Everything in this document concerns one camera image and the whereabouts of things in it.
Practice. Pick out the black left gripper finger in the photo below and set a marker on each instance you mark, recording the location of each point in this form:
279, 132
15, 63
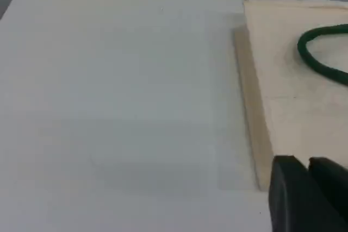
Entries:
293, 202
333, 180

